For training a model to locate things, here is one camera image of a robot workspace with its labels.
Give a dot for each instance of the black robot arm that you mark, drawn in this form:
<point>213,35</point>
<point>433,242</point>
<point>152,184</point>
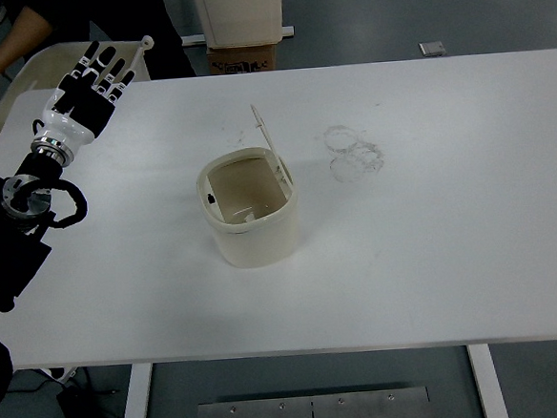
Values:
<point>10,266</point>

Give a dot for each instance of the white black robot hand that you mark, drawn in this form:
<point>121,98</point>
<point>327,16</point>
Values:
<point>74,123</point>

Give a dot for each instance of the brown cardboard box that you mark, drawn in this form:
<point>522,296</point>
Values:
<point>241,58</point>

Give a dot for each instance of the black power adapter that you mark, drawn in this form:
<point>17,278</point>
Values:
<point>78,416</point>

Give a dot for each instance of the large cream plastic container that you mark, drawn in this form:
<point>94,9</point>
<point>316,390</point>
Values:
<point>44,67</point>

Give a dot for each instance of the white table leg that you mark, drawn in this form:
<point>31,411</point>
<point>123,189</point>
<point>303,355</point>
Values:
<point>135,410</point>
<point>488,385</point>

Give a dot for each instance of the tall cream trash bin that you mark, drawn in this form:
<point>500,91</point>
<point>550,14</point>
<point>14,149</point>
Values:
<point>241,11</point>

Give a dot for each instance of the white floor bar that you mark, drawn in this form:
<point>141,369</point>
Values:
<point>289,31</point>

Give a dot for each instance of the small cream lidded trash bin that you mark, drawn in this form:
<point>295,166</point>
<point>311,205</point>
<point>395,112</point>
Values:
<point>262,243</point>

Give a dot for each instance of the person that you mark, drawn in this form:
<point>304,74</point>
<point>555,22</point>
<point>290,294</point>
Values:
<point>117,14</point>

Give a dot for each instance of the small grey floor plate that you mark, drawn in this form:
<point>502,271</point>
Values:
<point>432,48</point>

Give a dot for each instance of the grey metal plate with screws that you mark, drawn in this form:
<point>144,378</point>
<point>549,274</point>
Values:
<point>312,417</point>

